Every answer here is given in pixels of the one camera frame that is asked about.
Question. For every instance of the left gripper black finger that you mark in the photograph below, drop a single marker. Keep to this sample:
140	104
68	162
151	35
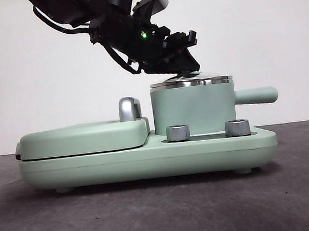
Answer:
185	63

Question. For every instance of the glass pot lid green knob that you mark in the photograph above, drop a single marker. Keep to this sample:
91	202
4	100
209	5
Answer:
214	78

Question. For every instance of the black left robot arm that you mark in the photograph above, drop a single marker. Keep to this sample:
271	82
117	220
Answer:
122	27

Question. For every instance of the silver control knob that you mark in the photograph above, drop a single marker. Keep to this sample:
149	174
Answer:
237	127
178	133

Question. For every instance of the green breakfast maker base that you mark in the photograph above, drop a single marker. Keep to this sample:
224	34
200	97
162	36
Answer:
148	163

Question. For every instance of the green hinged griddle cover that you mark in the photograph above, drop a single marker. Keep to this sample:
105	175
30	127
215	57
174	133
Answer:
76	141

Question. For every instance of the pale grey left wrist camera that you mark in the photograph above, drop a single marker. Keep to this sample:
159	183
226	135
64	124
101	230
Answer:
161	1

